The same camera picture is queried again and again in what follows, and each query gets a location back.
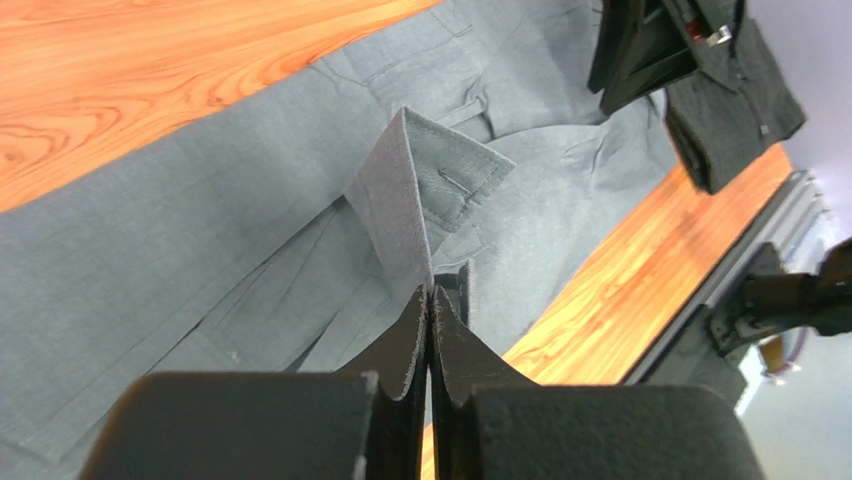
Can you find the grey long sleeve shirt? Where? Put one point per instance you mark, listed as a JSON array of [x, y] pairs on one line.
[[290, 229]]

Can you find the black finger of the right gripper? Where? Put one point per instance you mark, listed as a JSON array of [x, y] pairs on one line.
[[642, 46]]

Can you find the dark striped folded shirt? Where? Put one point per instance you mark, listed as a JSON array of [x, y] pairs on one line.
[[727, 114]]

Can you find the aluminium front frame rail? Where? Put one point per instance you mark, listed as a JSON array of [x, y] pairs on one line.
[[732, 266]]

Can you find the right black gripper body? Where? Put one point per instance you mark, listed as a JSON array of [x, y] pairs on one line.
[[712, 23]]

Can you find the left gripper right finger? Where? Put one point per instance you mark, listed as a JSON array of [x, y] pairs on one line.
[[461, 366]]

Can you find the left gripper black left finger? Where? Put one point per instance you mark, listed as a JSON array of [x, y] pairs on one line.
[[395, 365]]

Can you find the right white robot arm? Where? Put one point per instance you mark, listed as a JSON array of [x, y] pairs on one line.
[[727, 104]]

